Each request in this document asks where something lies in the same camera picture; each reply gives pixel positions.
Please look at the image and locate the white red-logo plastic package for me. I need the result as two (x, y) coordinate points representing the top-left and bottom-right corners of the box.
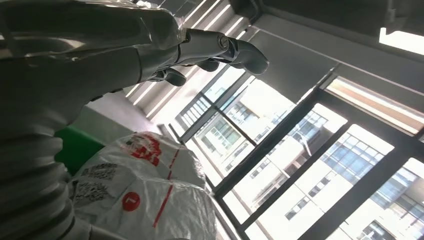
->
(67, 131), (219, 240)

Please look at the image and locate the white building outside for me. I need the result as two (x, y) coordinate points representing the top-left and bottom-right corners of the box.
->
(185, 79), (424, 240)

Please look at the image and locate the black window frame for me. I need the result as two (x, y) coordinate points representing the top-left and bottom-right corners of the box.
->
(168, 64), (424, 240)

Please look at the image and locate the green plastic crate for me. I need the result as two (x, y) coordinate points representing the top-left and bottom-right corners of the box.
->
(54, 126), (106, 177)

